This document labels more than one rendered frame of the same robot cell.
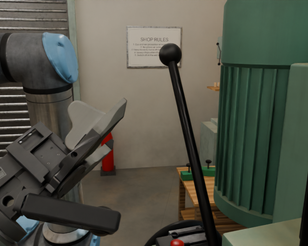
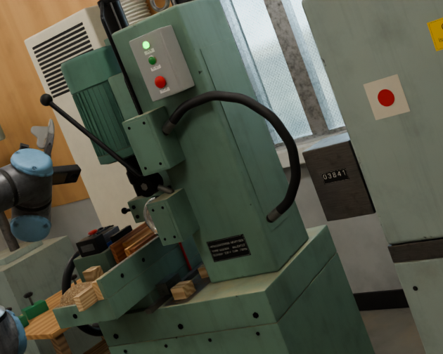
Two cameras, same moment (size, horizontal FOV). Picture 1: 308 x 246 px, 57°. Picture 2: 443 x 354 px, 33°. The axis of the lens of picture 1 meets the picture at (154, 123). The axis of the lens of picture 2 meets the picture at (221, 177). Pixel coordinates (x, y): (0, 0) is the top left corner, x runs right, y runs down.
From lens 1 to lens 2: 1.75 m
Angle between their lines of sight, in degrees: 39
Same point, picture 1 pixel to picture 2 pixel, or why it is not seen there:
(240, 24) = (79, 72)
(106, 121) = (51, 128)
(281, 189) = not seen: hidden behind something
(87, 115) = (41, 130)
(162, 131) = not seen: outside the picture
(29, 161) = not seen: hidden behind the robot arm
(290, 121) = (118, 97)
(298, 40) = (104, 70)
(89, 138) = (50, 137)
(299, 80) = (113, 82)
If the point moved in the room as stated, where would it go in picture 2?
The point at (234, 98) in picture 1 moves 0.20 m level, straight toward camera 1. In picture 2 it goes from (91, 103) to (112, 95)
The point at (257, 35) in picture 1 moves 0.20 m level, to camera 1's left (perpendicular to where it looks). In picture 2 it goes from (88, 74) to (27, 95)
